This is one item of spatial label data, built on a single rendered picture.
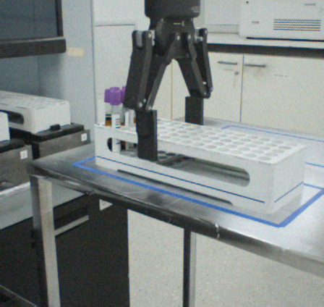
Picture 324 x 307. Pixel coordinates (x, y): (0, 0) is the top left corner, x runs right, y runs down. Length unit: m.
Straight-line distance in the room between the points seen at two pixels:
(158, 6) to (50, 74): 0.51
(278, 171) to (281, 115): 2.14
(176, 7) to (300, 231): 0.31
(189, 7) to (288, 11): 2.03
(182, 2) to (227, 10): 2.89
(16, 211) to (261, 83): 2.01
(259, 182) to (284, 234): 0.07
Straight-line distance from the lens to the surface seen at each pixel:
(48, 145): 0.91
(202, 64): 0.68
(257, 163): 0.53
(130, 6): 2.90
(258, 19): 2.69
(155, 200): 0.57
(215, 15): 3.54
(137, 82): 0.57
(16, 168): 0.87
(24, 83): 1.14
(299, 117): 2.63
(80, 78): 1.07
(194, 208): 0.55
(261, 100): 2.70
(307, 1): 2.57
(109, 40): 2.75
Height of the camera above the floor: 1.04
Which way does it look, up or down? 16 degrees down
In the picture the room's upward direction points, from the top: straight up
